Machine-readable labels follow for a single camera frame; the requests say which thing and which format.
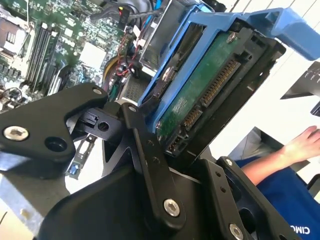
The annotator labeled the person's bare hand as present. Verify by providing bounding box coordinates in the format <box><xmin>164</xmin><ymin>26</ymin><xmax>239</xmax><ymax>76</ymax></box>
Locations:
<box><xmin>284</xmin><ymin>124</ymin><xmax>320</xmax><ymax>161</ymax></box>

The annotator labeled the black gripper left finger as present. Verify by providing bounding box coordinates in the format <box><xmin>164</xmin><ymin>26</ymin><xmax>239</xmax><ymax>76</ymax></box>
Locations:
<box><xmin>0</xmin><ymin>83</ymin><xmax>188</xmax><ymax>229</ymax></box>

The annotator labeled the hard disk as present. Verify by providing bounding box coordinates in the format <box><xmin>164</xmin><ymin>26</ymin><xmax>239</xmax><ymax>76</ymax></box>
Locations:
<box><xmin>136</xmin><ymin>6</ymin><xmax>320</xmax><ymax>166</ymax></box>

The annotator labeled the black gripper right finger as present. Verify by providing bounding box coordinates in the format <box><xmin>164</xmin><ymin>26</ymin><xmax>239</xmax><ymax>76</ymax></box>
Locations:
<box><xmin>198</xmin><ymin>156</ymin><xmax>302</xmax><ymax>240</ymax></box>

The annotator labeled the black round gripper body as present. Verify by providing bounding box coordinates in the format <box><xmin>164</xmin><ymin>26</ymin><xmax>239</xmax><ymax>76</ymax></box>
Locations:
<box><xmin>37</xmin><ymin>168</ymin><xmax>222</xmax><ymax>240</ymax></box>

